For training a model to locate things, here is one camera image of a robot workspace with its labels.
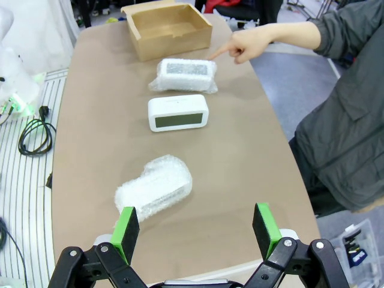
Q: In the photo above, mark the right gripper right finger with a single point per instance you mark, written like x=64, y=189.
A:
x=264, y=231

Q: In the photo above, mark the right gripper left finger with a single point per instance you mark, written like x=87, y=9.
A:
x=126, y=234

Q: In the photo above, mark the bulky bubble-wrapped clock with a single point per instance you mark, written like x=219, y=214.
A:
x=162, y=186

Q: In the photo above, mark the unwrapped white digital clock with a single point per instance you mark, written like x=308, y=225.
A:
x=177, y=105

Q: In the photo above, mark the clock grey face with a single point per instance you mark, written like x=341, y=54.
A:
x=183, y=75

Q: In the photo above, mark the person left forearm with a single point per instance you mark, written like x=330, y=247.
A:
x=294, y=36

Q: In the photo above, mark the person left hand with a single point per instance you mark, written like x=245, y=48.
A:
x=252, y=42

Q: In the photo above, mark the clear plastic storage box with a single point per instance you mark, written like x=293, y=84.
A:
x=360, y=249

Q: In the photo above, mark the white slatted platform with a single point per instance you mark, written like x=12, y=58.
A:
x=27, y=186

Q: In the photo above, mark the person in grey jacket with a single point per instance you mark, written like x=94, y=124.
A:
x=345, y=135

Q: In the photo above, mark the open brown cardboard box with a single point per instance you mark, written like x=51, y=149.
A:
x=168, y=45

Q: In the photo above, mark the black office chair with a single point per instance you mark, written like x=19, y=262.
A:
x=237, y=10

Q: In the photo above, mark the red fabric bundle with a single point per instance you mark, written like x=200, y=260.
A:
x=216, y=4

